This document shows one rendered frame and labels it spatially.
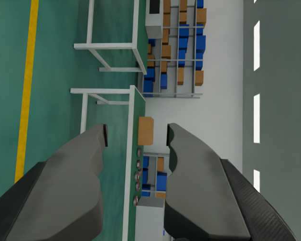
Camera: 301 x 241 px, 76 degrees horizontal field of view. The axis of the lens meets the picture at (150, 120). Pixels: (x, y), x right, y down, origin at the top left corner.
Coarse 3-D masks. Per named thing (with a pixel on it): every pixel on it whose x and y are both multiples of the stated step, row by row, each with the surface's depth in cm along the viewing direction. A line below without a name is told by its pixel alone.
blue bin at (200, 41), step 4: (196, 36) 569; (200, 36) 567; (204, 36) 566; (196, 40) 568; (200, 40) 567; (204, 40) 565; (196, 44) 567; (200, 44) 566; (204, 44) 565; (196, 48) 567; (200, 48) 566; (204, 48) 564; (196, 52) 588; (200, 52) 587
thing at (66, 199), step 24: (72, 144) 10; (96, 144) 10; (48, 168) 9; (72, 168) 9; (96, 168) 10; (48, 192) 7; (72, 192) 7; (96, 192) 7; (24, 216) 6; (48, 216) 6; (72, 216) 6; (96, 216) 7; (24, 240) 6; (48, 240) 6; (72, 240) 7
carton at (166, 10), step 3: (165, 0) 591; (168, 0) 590; (165, 3) 590; (168, 3) 589; (165, 6) 589; (168, 6) 588; (165, 9) 588; (168, 9) 587; (165, 12) 588; (168, 12) 587
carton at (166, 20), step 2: (164, 14) 586; (166, 14) 586; (168, 14) 585; (164, 16) 586; (166, 16) 586; (168, 16) 585; (164, 18) 586; (166, 18) 585; (168, 18) 585; (164, 20) 586; (166, 20) 585; (168, 20) 584; (164, 22) 585; (166, 22) 585; (168, 22) 584; (164, 24) 585; (166, 24) 584; (168, 24) 584; (164, 26) 585; (166, 26) 584; (168, 26) 584
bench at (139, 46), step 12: (144, 0) 251; (144, 12) 254; (144, 24) 258; (132, 36) 210; (144, 36) 261; (84, 48) 222; (96, 48) 220; (108, 48) 219; (120, 48) 218; (132, 48) 209; (144, 48) 265; (144, 60) 268; (144, 72) 287
